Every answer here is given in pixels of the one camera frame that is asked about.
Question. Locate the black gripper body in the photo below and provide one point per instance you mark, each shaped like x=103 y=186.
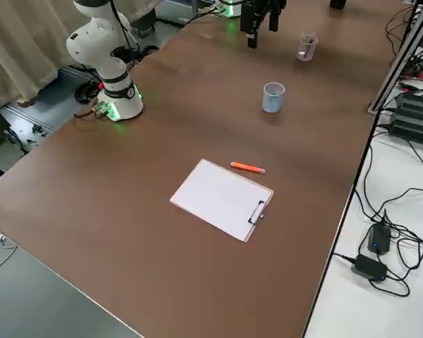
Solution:
x=264 y=5

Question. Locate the orange pencil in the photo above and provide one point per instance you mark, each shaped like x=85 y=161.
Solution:
x=248 y=167

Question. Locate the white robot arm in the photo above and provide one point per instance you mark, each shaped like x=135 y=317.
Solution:
x=91 y=45
x=232 y=5

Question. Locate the purple pen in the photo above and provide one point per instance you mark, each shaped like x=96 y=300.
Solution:
x=308 y=40

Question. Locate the translucent pink cup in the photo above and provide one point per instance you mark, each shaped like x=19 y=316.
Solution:
x=306 y=53

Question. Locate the translucent blue cup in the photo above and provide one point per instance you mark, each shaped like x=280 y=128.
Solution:
x=272 y=105

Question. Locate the white clipboard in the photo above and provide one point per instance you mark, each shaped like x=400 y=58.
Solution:
x=218 y=197

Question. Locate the black vase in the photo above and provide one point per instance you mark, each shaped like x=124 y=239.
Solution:
x=337 y=3

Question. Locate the black ribbed device box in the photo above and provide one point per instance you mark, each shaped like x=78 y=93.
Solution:
x=414 y=116

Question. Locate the black power adapter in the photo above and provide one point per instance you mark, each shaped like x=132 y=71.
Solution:
x=369 y=267
x=379 y=239

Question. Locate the white desk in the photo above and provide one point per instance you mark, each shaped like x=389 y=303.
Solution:
x=338 y=310

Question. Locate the aluminium profile post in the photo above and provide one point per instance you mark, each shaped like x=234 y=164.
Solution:
x=398 y=60

